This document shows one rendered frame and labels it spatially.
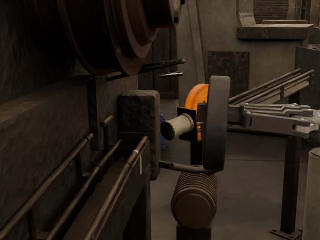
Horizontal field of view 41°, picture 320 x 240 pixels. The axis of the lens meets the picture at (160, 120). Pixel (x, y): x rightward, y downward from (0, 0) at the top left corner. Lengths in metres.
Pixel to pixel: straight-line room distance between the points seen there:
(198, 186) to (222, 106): 0.59
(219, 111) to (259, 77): 2.89
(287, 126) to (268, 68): 2.84
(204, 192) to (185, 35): 2.56
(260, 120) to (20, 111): 0.35
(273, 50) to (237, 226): 1.73
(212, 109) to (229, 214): 1.64
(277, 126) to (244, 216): 1.60
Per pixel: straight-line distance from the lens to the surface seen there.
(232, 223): 2.16
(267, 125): 0.66
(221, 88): 0.65
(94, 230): 0.66
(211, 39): 3.57
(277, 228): 2.14
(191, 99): 1.31
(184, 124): 1.27
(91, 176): 0.83
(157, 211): 2.26
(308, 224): 1.67
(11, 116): 0.61
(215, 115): 0.63
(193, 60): 3.63
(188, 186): 1.20
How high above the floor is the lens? 1.01
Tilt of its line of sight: 14 degrees down
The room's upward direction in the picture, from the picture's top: 1 degrees counter-clockwise
